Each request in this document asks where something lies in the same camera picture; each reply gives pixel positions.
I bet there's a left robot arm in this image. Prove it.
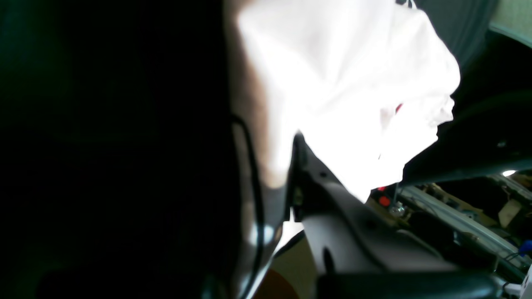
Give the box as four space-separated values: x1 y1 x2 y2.
233 20 531 299

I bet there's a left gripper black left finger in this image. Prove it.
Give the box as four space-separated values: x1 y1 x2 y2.
229 114 284 299

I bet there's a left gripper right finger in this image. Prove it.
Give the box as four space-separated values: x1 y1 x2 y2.
291 134 502 299

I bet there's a pink T-shirt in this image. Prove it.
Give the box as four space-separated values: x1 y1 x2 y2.
224 0 461 202

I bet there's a black table cloth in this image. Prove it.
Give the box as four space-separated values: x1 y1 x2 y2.
1 0 531 299

